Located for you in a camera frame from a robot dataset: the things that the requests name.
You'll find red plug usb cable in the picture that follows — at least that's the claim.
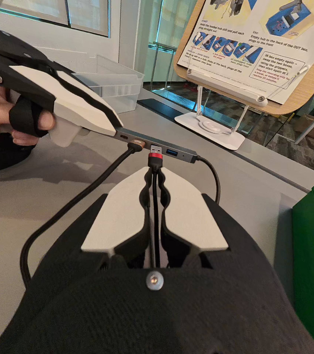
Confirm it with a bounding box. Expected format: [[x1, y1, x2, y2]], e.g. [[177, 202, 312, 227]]
[[147, 144, 165, 269]]

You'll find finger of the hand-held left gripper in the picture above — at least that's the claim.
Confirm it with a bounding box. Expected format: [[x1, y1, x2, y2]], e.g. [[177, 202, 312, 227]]
[[8, 65, 124, 136], [55, 70, 114, 114]]

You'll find black mesh armrest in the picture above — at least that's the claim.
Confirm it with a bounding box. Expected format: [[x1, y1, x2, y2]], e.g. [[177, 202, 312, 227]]
[[0, 140, 36, 176]]

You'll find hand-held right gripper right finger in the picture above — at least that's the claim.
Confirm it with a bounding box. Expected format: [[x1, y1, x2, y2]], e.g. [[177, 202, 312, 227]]
[[159, 167, 230, 269]]

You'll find orange plug usb cable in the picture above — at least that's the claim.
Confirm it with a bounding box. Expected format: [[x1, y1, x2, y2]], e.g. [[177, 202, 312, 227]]
[[20, 139, 147, 290]]

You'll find grey usb hub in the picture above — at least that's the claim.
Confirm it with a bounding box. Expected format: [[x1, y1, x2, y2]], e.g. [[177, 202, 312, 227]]
[[114, 127, 198, 164]]

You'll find frosted glass window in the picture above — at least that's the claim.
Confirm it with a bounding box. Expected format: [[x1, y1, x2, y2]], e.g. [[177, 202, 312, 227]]
[[0, 0, 111, 38]]

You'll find cardboard box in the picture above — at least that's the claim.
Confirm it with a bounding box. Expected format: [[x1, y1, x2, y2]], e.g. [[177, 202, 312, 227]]
[[294, 113, 314, 139]]

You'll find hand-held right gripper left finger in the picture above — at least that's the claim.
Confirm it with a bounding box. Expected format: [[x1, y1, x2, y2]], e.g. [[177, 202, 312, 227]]
[[80, 167, 150, 269]]

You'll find clear plastic box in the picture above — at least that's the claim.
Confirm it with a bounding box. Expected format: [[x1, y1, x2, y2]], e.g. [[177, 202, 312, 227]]
[[45, 53, 145, 114]]

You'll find instruction sheet on wooden stand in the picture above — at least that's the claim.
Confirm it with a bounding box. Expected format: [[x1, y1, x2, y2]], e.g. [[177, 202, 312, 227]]
[[174, 0, 314, 152]]

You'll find black hub cable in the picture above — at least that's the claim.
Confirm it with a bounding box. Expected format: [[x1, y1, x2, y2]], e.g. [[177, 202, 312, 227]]
[[195, 155, 222, 206]]

